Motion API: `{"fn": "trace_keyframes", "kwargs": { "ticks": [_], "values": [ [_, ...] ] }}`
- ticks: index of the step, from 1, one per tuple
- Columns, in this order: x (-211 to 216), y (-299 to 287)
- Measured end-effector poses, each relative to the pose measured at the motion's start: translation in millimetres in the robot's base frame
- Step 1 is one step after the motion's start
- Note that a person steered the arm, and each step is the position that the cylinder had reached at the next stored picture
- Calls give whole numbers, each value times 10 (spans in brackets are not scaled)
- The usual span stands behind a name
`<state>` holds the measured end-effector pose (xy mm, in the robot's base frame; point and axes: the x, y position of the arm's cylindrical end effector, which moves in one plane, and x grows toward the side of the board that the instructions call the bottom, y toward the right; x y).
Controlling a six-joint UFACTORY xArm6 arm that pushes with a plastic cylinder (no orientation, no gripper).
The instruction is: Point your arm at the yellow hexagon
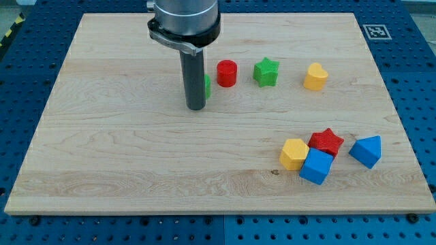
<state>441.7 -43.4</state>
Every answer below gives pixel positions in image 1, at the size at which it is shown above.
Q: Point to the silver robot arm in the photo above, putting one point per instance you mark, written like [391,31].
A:
[184,25]

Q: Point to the yellow hexagon block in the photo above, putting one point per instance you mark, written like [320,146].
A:
[293,154]

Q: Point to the green block behind rod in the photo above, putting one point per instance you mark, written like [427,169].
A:
[207,81]

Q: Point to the red cylinder block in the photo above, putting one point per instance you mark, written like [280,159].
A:
[227,73]

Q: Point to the dark grey pointer rod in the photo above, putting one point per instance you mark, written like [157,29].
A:
[193,79]

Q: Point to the green star block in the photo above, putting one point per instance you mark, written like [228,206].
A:
[266,72]

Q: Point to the wooden board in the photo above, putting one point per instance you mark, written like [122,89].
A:
[116,137]

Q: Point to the yellow heart block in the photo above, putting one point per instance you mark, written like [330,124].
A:
[316,77]

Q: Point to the blue cube block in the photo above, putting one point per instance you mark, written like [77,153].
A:
[316,166]

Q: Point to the red star block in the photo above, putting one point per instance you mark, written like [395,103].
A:
[326,141]

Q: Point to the blue triangular prism block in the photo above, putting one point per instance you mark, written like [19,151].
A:
[367,151]

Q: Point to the white fiducial marker tag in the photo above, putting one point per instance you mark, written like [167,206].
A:
[376,32]

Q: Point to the black bolt left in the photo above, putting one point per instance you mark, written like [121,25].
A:
[34,220]

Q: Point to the black bolt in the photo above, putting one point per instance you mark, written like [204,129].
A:
[34,220]
[412,218]

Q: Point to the black bolt right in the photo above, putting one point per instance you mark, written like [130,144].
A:
[412,218]

